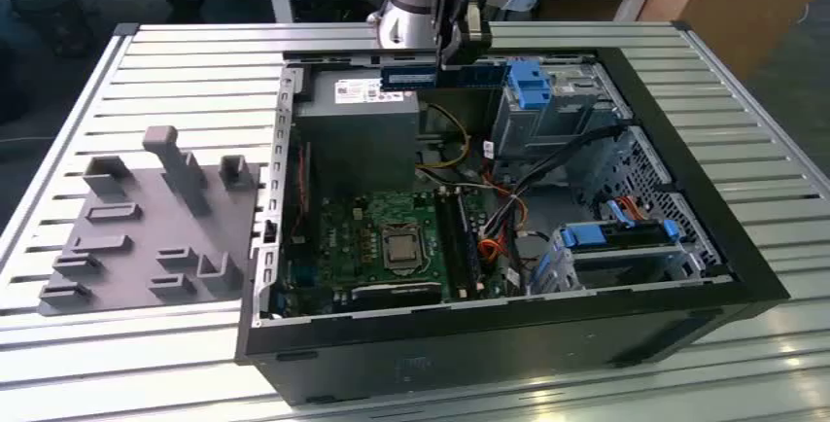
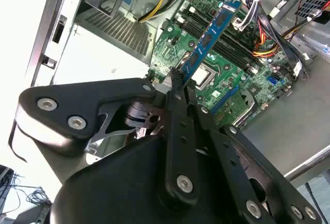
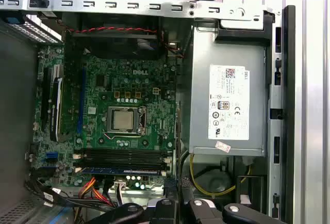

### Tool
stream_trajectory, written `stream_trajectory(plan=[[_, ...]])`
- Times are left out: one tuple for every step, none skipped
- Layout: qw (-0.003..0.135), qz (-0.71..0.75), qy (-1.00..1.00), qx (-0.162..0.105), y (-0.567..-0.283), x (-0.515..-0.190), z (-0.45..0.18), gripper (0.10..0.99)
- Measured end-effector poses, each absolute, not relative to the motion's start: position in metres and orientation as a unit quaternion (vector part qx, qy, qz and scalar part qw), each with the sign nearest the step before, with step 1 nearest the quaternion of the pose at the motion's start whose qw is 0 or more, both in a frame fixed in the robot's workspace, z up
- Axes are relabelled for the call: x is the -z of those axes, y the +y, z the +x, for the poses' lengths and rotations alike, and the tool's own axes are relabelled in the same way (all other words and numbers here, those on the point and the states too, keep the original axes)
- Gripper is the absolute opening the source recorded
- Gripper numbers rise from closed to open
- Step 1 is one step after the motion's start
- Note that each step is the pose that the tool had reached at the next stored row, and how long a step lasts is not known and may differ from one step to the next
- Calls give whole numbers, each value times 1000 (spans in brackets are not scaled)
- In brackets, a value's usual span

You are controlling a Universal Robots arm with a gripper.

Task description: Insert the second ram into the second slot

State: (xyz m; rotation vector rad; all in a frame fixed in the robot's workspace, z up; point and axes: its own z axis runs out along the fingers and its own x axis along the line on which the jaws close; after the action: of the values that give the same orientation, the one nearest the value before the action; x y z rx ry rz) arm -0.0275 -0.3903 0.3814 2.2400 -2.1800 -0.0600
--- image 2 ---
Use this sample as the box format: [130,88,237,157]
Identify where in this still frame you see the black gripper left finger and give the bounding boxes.
[14,68,204,211]

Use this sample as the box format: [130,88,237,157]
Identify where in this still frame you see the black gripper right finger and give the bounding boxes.
[187,79,324,224]

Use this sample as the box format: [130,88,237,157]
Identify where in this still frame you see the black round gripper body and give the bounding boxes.
[50,101,244,224]

